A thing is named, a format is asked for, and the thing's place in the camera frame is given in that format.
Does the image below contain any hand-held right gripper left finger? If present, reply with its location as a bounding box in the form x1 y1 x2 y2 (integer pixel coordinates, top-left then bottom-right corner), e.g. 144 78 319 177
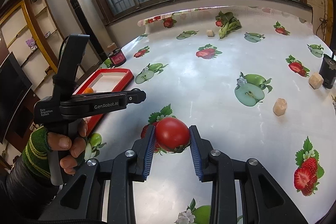
46 124 156 224

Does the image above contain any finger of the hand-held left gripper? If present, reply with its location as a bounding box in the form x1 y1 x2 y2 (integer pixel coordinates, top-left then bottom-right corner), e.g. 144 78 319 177
76 88 141 97
61 91 147 107

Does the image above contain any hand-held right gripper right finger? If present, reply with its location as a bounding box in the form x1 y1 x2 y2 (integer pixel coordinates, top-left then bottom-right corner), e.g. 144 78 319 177
189 125 309 224

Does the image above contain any red rimmed white tray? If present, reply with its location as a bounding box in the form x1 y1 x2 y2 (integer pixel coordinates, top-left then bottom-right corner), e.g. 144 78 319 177
72 68 134 135

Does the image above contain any red tomato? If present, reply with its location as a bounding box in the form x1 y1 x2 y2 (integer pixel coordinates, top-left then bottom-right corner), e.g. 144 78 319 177
155 117 190 153

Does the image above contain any person's left forearm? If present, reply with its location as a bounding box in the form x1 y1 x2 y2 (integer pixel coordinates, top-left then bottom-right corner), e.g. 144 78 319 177
0 158 62 218

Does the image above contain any person's left hand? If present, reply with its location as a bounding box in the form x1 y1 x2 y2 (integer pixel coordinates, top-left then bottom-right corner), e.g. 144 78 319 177
22 119 88 175

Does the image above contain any red round jar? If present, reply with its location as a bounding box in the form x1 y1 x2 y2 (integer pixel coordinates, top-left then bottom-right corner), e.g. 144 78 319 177
109 48 127 67

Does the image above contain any purple plush toy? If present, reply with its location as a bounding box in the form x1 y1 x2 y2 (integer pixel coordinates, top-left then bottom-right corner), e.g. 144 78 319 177
26 38 38 51

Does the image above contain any tower air conditioner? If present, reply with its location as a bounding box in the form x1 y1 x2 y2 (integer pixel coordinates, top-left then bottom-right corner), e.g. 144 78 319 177
65 0 111 63

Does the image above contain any yellow framed wooden shelf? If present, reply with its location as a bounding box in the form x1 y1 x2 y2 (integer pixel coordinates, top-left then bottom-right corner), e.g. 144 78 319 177
0 0 66 88

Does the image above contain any black television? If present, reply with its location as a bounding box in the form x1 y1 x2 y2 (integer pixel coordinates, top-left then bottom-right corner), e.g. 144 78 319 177
0 52 33 144

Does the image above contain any fruit print tablecloth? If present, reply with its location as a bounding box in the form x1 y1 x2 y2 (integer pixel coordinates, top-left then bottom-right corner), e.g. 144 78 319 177
49 6 336 224

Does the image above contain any green leafy vegetable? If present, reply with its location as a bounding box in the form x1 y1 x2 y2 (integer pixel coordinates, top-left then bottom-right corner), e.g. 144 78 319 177
215 11 242 39

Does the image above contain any black cylindrical container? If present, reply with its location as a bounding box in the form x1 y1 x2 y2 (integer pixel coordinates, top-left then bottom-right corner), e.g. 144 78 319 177
319 50 336 89

